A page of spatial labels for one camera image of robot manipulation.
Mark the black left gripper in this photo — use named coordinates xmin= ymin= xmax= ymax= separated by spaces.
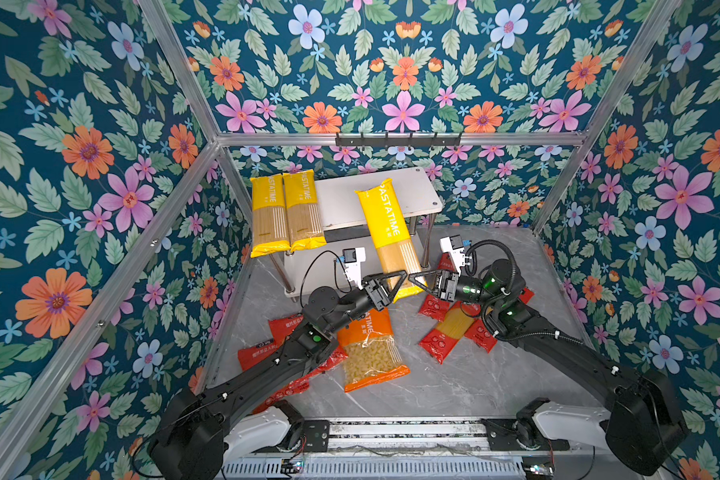
xmin=326 ymin=266 xmax=407 ymax=336

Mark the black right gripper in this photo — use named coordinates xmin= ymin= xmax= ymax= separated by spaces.
xmin=412 ymin=269 xmax=504 ymax=314

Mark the yellow spaghetti pack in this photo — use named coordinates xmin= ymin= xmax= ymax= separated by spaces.
xmin=283 ymin=170 xmax=326 ymax=253
xmin=251 ymin=174 xmax=291 ymax=258
xmin=356 ymin=179 xmax=422 ymax=274

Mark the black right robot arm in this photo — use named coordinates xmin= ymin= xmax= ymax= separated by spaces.
xmin=409 ymin=259 xmax=690 ymax=475

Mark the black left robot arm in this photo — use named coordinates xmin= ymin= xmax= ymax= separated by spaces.
xmin=144 ymin=270 xmax=407 ymax=479

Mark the white two-tier shelf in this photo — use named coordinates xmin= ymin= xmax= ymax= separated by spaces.
xmin=271 ymin=167 xmax=443 ymax=303

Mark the red spaghetti pack far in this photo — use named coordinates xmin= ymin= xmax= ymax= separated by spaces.
xmin=418 ymin=253 xmax=454 ymax=322

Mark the red spaghetti pack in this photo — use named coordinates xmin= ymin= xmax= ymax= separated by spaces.
xmin=464 ymin=288 xmax=535 ymax=353
xmin=419 ymin=302 xmax=481 ymax=364
xmin=418 ymin=253 xmax=454 ymax=322

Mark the red spaghetti pack middle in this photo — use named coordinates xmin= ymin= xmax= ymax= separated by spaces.
xmin=419 ymin=302 xmax=481 ymax=364

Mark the red spaghetti pack right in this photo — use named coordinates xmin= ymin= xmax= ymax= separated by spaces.
xmin=464 ymin=288 xmax=535 ymax=353

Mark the orange macaroni bag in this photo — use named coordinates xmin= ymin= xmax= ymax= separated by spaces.
xmin=338 ymin=309 xmax=410 ymax=393

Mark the red macaroni bag front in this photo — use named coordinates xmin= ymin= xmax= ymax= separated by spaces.
xmin=269 ymin=314 xmax=349 ymax=384

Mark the red macaroni bag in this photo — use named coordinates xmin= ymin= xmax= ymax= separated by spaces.
xmin=237 ymin=339 xmax=310 ymax=414
xmin=269 ymin=314 xmax=349 ymax=384

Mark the red macaroni bag rear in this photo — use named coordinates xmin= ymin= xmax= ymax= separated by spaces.
xmin=237 ymin=339 xmax=310 ymax=414

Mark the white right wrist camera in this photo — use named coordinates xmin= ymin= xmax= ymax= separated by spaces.
xmin=439 ymin=235 xmax=468 ymax=272

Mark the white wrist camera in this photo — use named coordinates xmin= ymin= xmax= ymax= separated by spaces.
xmin=341 ymin=247 xmax=366 ymax=289
xmin=439 ymin=235 xmax=468 ymax=272

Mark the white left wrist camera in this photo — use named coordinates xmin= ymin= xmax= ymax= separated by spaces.
xmin=341 ymin=247 xmax=366 ymax=289

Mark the black hook rail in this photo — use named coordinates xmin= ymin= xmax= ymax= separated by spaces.
xmin=334 ymin=132 xmax=462 ymax=149

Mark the aluminium front rail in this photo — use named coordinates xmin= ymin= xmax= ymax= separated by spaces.
xmin=161 ymin=415 xmax=655 ymax=458

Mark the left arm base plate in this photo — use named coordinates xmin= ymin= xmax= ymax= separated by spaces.
xmin=254 ymin=419 xmax=331 ymax=454

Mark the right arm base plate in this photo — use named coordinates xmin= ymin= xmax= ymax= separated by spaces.
xmin=479 ymin=418 xmax=570 ymax=453

